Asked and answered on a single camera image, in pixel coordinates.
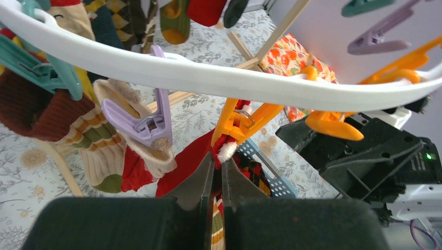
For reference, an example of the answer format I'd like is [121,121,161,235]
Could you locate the dark green hanging sock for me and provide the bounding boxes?
[223,0,249,29]

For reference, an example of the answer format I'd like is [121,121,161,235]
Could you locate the floral table mat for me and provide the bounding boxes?
[0,10,341,250]

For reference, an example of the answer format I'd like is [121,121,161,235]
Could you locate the wooden drying rack frame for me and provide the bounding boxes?
[38,0,312,198]

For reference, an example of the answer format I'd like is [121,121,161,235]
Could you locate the blue plastic basket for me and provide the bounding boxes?
[238,139,299,198]

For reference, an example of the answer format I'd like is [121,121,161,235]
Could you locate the teal clothes clip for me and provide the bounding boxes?
[1,29,83,101]

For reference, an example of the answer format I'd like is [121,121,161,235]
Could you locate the white round clip hanger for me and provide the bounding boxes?
[1,1,441,111]

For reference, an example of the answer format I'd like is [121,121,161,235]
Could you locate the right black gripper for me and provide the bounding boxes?
[276,114,424,200]

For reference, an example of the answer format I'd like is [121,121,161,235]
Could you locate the pile of socks in basket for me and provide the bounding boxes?
[211,152,272,250]

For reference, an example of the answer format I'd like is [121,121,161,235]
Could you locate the purple clothes clip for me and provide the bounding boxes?
[101,45,174,149]

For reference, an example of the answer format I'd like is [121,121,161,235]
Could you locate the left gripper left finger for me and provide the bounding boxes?
[163,152,214,211]

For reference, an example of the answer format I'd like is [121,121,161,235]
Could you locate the argyle dark hanging sock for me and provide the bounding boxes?
[83,0,158,54]

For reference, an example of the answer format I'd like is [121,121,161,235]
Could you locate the striped beige brown sock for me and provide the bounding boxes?
[1,70,126,193]

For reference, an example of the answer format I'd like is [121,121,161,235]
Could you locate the orange clothes clip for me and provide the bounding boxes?
[304,36,442,142]
[211,98,284,146]

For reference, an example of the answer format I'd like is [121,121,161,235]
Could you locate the red santa sock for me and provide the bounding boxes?
[93,79,177,192]

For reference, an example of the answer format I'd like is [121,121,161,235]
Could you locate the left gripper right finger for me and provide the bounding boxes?
[221,158,270,211]

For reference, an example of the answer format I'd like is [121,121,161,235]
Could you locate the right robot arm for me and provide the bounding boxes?
[276,114,441,224]

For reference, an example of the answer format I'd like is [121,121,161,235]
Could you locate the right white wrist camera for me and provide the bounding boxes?
[361,96,431,129]

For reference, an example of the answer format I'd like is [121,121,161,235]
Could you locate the red hanging sock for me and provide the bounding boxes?
[187,0,227,27]

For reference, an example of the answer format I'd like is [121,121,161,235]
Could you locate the red bunny sock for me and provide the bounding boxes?
[155,100,253,198]

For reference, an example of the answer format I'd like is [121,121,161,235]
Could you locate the floral orange cloth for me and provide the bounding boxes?
[258,32,339,123]

